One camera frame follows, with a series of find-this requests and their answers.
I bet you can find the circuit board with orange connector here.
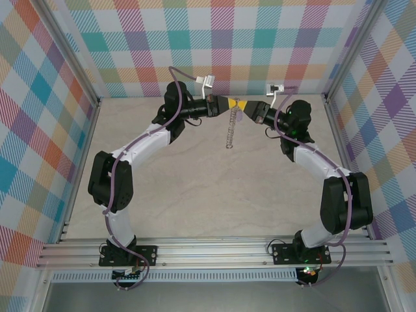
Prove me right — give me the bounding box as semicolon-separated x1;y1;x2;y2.
298;265;321;278

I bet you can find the small black circuit board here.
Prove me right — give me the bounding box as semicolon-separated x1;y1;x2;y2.
111;265;144;282

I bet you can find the grey metal sheet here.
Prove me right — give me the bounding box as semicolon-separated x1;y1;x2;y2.
42;281;391;312

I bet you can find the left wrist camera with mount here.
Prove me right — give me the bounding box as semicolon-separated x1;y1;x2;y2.
194;74;217;99

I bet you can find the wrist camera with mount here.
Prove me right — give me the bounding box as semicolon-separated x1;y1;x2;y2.
194;74;217;99
265;83;286;108

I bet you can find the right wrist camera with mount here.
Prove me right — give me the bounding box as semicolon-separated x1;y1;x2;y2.
265;83;286;108

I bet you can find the aluminium side rail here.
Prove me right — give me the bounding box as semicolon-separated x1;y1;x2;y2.
324;94;373;241
56;97;102;244

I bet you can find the aluminium frame post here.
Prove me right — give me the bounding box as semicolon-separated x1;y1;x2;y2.
34;0;102;105
324;0;385;100

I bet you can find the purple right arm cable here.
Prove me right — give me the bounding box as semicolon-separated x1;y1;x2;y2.
274;84;355;287

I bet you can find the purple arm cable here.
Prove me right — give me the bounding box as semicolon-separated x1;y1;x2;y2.
101;66;200;291
274;84;355;287

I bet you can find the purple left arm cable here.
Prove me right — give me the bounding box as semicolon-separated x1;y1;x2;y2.
101;66;200;291

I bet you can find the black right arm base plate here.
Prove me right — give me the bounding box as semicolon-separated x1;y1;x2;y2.
270;242;332;265

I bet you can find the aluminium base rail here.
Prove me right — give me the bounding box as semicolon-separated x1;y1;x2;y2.
34;236;396;269

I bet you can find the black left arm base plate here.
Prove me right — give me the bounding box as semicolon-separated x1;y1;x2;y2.
98;244;159;267

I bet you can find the white slotted cable duct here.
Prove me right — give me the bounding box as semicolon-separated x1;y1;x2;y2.
51;267;298;283

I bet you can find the aluminium frame beam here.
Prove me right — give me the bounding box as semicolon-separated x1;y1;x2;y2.
28;268;53;312
376;265;400;312

